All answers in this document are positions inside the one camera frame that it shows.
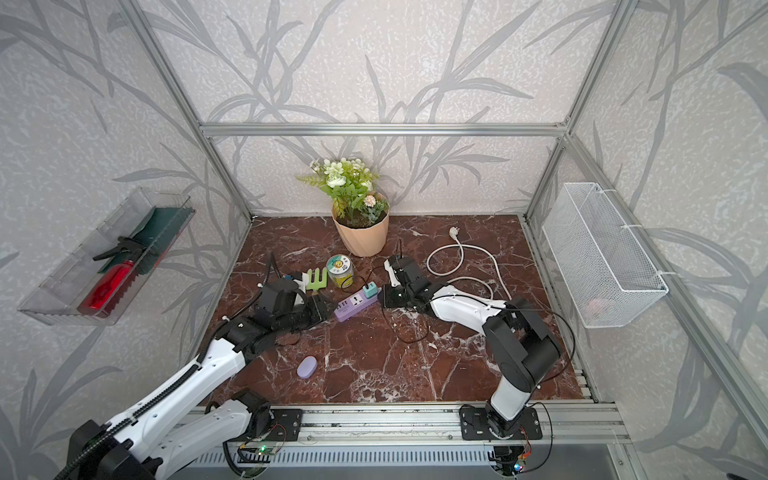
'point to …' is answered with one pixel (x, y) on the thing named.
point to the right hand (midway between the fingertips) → (377, 295)
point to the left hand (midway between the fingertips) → (335, 307)
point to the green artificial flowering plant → (350, 184)
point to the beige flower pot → (363, 222)
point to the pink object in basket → (594, 306)
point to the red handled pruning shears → (115, 282)
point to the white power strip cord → (448, 259)
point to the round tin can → (341, 270)
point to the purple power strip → (354, 305)
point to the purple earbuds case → (307, 366)
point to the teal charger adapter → (371, 291)
